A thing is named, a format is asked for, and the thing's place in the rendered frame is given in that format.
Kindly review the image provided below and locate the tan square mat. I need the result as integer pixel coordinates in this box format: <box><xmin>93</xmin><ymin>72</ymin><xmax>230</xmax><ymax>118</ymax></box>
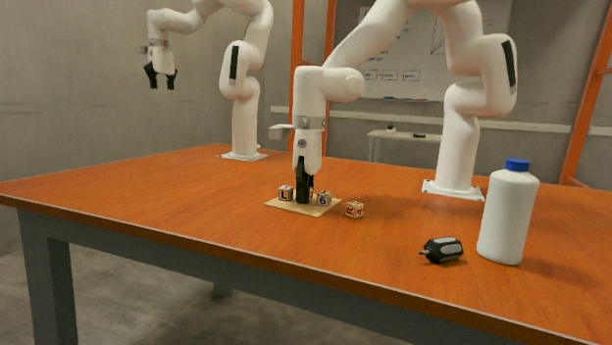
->
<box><xmin>264</xmin><ymin>190</ymin><xmax>342</xmax><ymax>219</ymax></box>

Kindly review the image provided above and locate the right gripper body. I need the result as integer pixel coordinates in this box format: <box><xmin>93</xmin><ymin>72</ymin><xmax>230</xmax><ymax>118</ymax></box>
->
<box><xmin>148</xmin><ymin>46</ymin><xmax>175</xmax><ymax>74</ymax></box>

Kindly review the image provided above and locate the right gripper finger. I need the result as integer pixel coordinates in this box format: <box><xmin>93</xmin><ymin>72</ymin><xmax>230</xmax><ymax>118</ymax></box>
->
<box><xmin>143</xmin><ymin>61</ymin><xmax>158</xmax><ymax>89</ymax></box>
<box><xmin>166</xmin><ymin>69</ymin><xmax>178</xmax><ymax>90</ymax></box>

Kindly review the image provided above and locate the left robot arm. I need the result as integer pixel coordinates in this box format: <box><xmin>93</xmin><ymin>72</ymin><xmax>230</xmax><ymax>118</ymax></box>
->
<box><xmin>269</xmin><ymin>0</ymin><xmax>517</xmax><ymax>196</ymax></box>

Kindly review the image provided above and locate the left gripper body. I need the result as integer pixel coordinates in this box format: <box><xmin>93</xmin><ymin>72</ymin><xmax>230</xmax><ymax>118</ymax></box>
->
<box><xmin>292</xmin><ymin>128</ymin><xmax>325</xmax><ymax>175</ymax></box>

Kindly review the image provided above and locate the white plastic bottle with blue cap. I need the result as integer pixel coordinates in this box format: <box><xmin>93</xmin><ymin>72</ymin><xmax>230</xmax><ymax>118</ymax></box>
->
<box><xmin>477</xmin><ymin>159</ymin><xmax>539</xmax><ymax>266</ymax></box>

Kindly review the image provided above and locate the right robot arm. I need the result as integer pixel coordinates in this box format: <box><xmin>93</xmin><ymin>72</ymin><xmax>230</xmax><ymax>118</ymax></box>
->
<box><xmin>135</xmin><ymin>0</ymin><xmax>274</xmax><ymax>159</ymax></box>

